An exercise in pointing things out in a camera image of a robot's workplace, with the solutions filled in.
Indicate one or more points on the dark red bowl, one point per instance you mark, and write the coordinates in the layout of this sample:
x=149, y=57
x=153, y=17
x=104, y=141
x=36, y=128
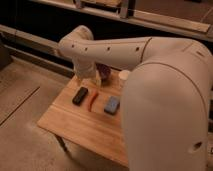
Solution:
x=104, y=71

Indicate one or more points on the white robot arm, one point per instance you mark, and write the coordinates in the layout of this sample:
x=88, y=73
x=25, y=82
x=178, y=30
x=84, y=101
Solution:
x=165, y=100

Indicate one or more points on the blue sponge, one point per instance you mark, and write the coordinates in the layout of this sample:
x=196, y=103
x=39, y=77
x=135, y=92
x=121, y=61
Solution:
x=112, y=105

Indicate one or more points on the wooden table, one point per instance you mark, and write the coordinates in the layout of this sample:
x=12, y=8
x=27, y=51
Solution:
x=94, y=130

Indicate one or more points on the white paper cup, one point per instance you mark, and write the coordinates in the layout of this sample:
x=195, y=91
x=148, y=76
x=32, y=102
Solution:
x=123, y=76

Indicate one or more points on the black rectangular device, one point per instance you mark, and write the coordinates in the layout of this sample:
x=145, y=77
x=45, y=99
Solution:
x=79, y=96

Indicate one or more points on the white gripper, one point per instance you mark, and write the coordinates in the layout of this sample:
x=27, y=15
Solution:
x=87, y=70

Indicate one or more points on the table leg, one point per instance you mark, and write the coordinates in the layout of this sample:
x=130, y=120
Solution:
x=62, y=144

